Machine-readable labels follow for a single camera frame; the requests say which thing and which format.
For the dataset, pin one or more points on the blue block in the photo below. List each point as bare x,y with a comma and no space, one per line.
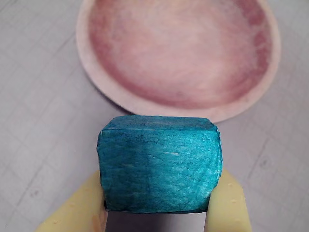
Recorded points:
159,166

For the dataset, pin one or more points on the pink bowl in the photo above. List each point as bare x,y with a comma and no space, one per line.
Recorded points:
178,53

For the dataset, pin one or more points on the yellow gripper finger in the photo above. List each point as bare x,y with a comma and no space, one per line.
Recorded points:
82,207
229,207

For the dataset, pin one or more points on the grey gridded gift wrap sheet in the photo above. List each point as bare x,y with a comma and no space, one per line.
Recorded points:
36,96

